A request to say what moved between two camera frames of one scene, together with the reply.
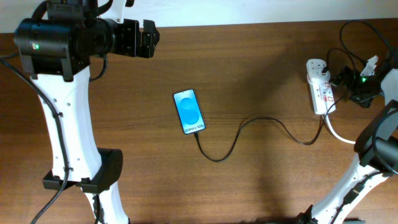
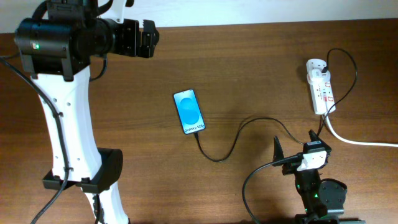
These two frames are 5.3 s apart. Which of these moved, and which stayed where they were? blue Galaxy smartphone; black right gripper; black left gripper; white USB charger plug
Moved: black right gripper
Stayed: black left gripper; blue Galaxy smartphone; white USB charger plug
